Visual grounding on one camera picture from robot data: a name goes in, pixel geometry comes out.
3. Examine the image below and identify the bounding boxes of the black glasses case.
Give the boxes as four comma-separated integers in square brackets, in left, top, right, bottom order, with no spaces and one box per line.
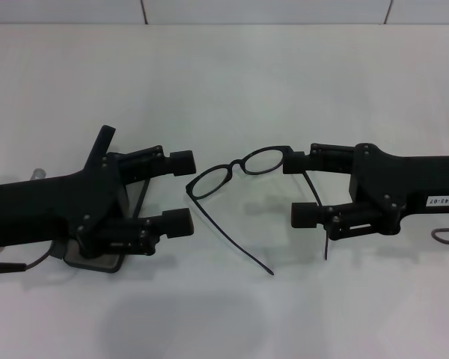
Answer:
[51,178,151,274]

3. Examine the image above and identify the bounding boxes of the dark left wrist cable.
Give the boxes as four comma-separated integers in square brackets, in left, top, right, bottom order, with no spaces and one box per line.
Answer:
[0,251,56,280]

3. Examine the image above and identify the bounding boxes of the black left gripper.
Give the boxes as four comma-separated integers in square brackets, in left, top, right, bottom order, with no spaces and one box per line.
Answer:
[0,125,131,259]

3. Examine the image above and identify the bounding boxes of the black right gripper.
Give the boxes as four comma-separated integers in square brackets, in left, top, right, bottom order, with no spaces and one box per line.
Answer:
[282,142,449,241]

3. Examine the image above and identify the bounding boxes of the grey right wrist cable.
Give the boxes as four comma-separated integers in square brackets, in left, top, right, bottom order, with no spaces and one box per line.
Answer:
[430,227,449,247]

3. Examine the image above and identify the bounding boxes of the black glasses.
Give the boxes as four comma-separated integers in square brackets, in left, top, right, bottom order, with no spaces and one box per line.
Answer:
[185,145,332,277]

